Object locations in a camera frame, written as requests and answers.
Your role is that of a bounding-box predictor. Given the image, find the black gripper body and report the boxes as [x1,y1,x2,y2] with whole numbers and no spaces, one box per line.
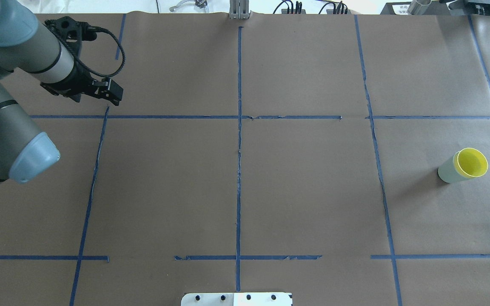
[40,65,97,102]

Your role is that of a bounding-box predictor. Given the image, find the light green plastic cup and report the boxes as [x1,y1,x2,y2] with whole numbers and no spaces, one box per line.
[437,152,473,184]

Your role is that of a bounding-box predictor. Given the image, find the yellow plastic cup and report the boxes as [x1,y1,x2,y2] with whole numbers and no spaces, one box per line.
[453,147,489,179]

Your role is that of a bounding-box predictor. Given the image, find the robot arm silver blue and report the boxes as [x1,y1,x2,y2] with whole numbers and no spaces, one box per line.
[0,0,125,184]

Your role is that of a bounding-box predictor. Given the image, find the metal cup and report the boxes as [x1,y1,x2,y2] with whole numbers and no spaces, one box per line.
[407,0,432,15]

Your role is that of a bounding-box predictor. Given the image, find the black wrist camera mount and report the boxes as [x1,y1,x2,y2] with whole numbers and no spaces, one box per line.
[43,16,97,42]

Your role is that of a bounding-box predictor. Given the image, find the aluminium frame post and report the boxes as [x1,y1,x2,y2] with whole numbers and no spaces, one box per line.
[229,0,251,20]

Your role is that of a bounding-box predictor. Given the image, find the white camera pillar with base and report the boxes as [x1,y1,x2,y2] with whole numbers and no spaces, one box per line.
[181,292,293,306]

